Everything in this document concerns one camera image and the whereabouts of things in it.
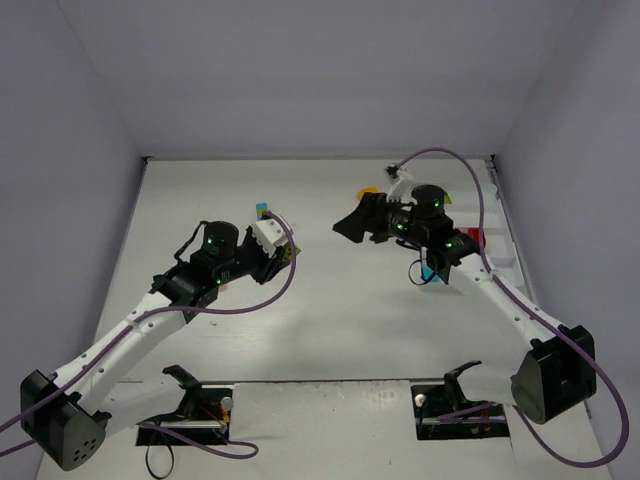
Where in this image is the light blue lego brick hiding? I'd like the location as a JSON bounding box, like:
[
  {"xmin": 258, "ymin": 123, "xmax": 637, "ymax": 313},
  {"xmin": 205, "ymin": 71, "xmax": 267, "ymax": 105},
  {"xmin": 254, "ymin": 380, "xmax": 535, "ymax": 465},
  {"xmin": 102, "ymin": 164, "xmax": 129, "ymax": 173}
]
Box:
[{"xmin": 421, "ymin": 266, "xmax": 449, "ymax": 284}]

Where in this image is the red rounded lego brick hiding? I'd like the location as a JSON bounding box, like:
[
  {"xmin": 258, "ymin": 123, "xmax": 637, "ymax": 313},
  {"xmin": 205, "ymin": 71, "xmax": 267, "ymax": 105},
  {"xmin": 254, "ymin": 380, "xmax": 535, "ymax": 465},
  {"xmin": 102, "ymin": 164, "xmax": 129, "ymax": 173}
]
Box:
[{"xmin": 466, "ymin": 227, "xmax": 487, "ymax": 247}]

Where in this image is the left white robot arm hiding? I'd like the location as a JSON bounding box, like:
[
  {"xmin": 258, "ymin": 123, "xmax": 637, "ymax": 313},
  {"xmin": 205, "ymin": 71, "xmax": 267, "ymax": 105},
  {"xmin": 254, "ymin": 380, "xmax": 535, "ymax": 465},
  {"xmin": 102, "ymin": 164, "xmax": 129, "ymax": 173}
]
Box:
[{"xmin": 18, "ymin": 212, "xmax": 296, "ymax": 471}]

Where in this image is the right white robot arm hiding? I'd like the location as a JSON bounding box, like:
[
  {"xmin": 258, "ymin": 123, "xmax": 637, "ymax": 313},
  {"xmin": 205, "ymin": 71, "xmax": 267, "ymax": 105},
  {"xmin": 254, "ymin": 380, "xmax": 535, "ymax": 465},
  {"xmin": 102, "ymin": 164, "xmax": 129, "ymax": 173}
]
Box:
[{"xmin": 333, "ymin": 185, "xmax": 597, "ymax": 424}]

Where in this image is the yellow red lego piece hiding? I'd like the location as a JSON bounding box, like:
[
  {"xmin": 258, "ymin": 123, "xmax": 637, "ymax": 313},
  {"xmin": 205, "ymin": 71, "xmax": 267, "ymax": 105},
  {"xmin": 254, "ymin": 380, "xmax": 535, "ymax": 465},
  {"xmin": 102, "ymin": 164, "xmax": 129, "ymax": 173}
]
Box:
[{"xmin": 357, "ymin": 186, "xmax": 379, "ymax": 200}]

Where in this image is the white divided sorting tray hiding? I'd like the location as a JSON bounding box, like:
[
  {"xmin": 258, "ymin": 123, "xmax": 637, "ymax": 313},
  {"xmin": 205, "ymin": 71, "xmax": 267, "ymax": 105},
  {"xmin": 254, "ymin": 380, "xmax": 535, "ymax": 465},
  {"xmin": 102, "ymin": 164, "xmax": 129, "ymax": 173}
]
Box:
[{"xmin": 441, "ymin": 183, "xmax": 524, "ymax": 289}]

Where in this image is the blue yellow stacked lego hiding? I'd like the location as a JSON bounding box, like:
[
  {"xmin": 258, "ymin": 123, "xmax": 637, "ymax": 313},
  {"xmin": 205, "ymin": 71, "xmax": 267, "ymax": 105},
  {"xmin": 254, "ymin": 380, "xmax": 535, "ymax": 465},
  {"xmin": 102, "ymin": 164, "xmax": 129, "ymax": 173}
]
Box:
[{"xmin": 256, "ymin": 202, "xmax": 269, "ymax": 221}]

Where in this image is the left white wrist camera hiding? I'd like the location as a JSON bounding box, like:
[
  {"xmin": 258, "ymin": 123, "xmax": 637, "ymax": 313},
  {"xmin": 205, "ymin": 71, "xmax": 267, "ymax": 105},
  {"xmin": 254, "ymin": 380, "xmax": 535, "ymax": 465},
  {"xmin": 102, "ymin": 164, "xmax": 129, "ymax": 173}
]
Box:
[{"xmin": 250, "ymin": 217, "xmax": 292, "ymax": 259}]

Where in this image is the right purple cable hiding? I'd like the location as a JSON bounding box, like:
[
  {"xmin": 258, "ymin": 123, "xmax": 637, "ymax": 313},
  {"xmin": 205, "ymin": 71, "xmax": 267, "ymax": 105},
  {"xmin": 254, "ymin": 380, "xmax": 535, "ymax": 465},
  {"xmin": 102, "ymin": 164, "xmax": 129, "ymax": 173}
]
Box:
[{"xmin": 397, "ymin": 147, "xmax": 631, "ymax": 469}]

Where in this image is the purple cable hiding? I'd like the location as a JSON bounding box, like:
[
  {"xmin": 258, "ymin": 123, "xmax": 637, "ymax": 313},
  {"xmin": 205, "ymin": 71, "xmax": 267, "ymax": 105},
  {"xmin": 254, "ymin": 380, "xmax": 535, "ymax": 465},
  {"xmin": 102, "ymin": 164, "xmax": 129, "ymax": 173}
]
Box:
[
  {"xmin": 0, "ymin": 209, "xmax": 299, "ymax": 459},
  {"xmin": 397, "ymin": 147, "xmax": 631, "ymax": 469}
]

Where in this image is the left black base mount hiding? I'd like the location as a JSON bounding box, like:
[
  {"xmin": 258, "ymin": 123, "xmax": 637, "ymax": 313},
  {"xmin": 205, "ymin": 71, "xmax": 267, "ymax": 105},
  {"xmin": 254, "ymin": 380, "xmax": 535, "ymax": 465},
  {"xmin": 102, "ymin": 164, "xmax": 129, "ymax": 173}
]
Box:
[{"xmin": 142, "ymin": 365, "xmax": 234, "ymax": 446}]

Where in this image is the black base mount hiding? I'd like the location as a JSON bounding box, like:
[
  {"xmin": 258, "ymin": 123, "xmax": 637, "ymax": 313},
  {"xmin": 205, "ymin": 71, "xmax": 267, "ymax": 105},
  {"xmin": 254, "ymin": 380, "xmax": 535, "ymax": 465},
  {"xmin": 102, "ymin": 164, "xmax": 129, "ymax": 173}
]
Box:
[
  {"xmin": 142, "ymin": 365, "xmax": 234, "ymax": 446},
  {"xmin": 410, "ymin": 361, "xmax": 510, "ymax": 441}
]

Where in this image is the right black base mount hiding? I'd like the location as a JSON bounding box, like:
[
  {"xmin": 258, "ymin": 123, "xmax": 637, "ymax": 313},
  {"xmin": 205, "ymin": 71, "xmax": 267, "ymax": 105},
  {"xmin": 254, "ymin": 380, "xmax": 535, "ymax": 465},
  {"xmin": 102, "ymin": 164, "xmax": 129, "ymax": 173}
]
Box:
[{"xmin": 410, "ymin": 361, "xmax": 510, "ymax": 441}]

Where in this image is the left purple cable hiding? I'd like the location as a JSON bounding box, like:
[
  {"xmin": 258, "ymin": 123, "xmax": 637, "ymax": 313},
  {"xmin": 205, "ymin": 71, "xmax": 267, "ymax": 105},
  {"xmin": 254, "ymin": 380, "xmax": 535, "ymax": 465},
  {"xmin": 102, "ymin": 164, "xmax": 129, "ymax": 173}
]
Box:
[{"xmin": 0, "ymin": 209, "xmax": 299, "ymax": 459}]

